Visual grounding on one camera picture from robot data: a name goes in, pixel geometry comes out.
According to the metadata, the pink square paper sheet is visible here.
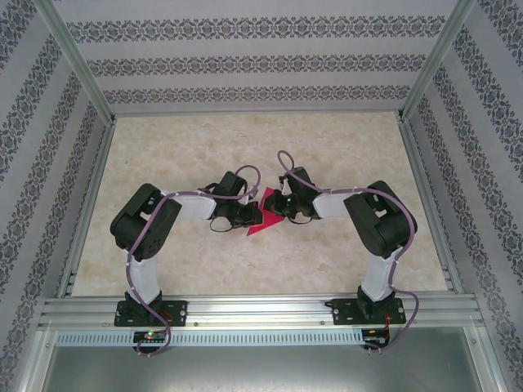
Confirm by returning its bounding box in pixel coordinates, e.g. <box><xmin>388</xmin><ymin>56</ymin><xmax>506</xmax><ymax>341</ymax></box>
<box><xmin>246</xmin><ymin>186</ymin><xmax>286</xmax><ymax>237</ymax></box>

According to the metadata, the grey sheet metal tray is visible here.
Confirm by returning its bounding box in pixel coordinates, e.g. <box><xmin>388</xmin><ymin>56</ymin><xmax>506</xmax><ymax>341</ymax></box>
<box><xmin>24</xmin><ymin>326</ymin><xmax>503</xmax><ymax>392</ymax></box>

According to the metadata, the circuit board with green light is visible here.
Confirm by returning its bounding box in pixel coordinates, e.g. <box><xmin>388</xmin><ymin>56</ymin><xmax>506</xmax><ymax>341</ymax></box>
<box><xmin>133</xmin><ymin>331</ymin><xmax>168</xmax><ymax>344</ymax></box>

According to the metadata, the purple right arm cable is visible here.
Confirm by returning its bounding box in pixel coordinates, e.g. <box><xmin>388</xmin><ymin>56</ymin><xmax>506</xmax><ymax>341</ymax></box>
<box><xmin>276</xmin><ymin>149</ymin><xmax>422</xmax><ymax>355</ymax></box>

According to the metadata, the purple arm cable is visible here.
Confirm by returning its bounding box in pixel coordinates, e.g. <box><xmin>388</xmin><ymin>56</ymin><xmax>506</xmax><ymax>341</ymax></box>
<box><xmin>276</xmin><ymin>149</ymin><xmax>422</xmax><ymax>355</ymax></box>
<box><xmin>125</xmin><ymin>164</ymin><xmax>263</xmax><ymax>357</ymax></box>

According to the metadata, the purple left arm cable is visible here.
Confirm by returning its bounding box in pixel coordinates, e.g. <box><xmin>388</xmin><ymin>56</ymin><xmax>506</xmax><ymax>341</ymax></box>
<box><xmin>125</xmin><ymin>164</ymin><xmax>263</xmax><ymax>357</ymax></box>

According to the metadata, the long aluminium mounting rail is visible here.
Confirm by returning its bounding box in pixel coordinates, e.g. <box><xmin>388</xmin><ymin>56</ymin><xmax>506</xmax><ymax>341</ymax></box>
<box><xmin>38</xmin><ymin>292</ymin><xmax>485</xmax><ymax>330</ymax></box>

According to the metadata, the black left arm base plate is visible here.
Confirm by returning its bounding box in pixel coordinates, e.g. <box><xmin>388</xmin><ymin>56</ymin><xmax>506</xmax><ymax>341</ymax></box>
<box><xmin>113</xmin><ymin>300</ymin><xmax>189</xmax><ymax>327</ymax></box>

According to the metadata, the slotted grey cable duct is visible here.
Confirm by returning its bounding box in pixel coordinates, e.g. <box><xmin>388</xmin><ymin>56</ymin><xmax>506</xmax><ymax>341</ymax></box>
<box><xmin>55</xmin><ymin>329</ymin><xmax>367</xmax><ymax>347</ymax></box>

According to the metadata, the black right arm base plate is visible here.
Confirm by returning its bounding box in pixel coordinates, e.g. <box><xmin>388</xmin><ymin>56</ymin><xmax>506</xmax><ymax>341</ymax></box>
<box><xmin>331</xmin><ymin>297</ymin><xmax>406</xmax><ymax>327</ymax></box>

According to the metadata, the aluminium right table side rail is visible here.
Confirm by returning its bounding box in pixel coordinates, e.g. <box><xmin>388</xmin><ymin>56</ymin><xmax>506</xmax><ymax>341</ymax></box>
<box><xmin>398</xmin><ymin>120</ymin><xmax>465</xmax><ymax>293</ymax></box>

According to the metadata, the aluminium table side rail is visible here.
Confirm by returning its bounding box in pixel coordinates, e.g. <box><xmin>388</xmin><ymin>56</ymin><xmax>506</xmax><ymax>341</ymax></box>
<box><xmin>398</xmin><ymin>120</ymin><xmax>465</xmax><ymax>293</ymax></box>
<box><xmin>56</xmin><ymin>120</ymin><xmax>118</xmax><ymax>297</ymax></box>

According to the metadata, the aluminium left table side rail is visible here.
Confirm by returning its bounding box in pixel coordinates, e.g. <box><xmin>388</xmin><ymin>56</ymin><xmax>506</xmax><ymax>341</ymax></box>
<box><xmin>56</xmin><ymin>120</ymin><xmax>118</xmax><ymax>297</ymax></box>

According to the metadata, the circuit board with orange wires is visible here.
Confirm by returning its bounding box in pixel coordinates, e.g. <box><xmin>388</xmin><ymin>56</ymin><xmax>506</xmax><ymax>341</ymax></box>
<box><xmin>363</xmin><ymin>328</ymin><xmax>391</xmax><ymax>346</ymax></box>

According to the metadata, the aluminium right frame post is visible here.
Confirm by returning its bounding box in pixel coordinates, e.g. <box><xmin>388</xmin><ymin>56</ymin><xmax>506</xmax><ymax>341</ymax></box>
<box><xmin>398</xmin><ymin>0</ymin><xmax>477</xmax><ymax>123</ymax></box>

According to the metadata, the aluminium frame post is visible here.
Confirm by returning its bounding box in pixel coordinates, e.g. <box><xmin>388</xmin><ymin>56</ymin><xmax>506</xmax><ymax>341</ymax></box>
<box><xmin>398</xmin><ymin>0</ymin><xmax>477</xmax><ymax>123</ymax></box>
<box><xmin>34</xmin><ymin>0</ymin><xmax>118</xmax><ymax>123</ymax></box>

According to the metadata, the aluminium left frame post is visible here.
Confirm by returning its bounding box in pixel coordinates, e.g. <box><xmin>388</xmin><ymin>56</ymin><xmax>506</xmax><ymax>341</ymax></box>
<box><xmin>34</xmin><ymin>0</ymin><xmax>118</xmax><ymax>123</ymax></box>

